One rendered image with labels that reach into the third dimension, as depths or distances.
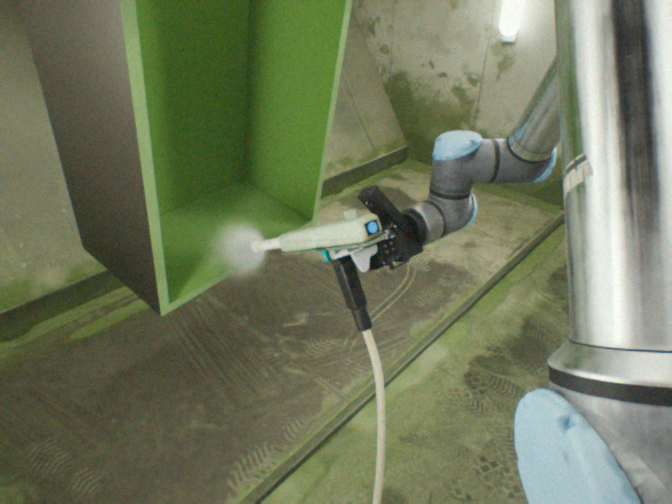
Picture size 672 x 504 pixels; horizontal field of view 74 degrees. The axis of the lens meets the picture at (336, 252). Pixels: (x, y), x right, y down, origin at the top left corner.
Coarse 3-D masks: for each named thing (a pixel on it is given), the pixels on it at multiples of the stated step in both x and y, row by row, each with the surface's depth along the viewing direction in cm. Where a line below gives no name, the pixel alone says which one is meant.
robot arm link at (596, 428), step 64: (576, 0) 38; (640, 0) 35; (576, 64) 38; (640, 64) 34; (576, 128) 38; (640, 128) 34; (576, 192) 38; (640, 192) 34; (576, 256) 38; (640, 256) 34; (576, 320) 38; (640, 320) 34; (576, 384) 35; (640, 384) 32; (576, 448) 32; (640, 448) 31
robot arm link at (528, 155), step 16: (544, 80) 74; (544, 96) 74; (528, 112) 80; (544, 112) 76; (528, 128) 81; (544, 128) 79; (496, 144) 90; (512, 144) 87; (528, 144) 83; (544, 144) 82; (496, 160) 89; (512, 160) 89; (528, 160) 86; (544, 160) 87; (496, 176) 91; (512, 176) 91; (528, 176) 91; (544, 176) 91
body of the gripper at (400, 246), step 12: (408, 216) 92; (384, 228) 85; (396, 228) 88; (408, 228) 91; (420, 228) 91; (384, 240) 86; (396, 240) 87; (408, 240) 92; (420, 240) 92; (384, 252) 86; (396, 252) 88; (408, 252) 91; (420, 252) 93; (372, 264) 90; (384, 264) 88
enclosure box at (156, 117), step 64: (64, 0) 76; (128, 0) 67; (192, 0) 114; (256, 0) 126; (320, 0) 114; (64, 64) 85; (128, 64) 72; (192, 64) 123; (256, 64) 136; (320, 64) 122; (64, 128) 98; (128, 128) 81; (192, 128) 134; (256, 128) 148; (320, 128) 132; (128, 192) 92; (192, 192) 147; (256, 192) 159; (320, 192) 143; (128, 256) 107
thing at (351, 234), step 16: (336, 224) 78; (352, 224) 73; (368, 224) 73; (256, 240) 112; (272, 240) 103; (288, 240) 93; (304, 240) 88; (320, 240) 83; (336, 240) 78; (352, 240) 75; (368, 240) 73; (336, 272) 84; (352, 272) 83; (352, 288) 83; (352, 304) 83; (368, 320) 85
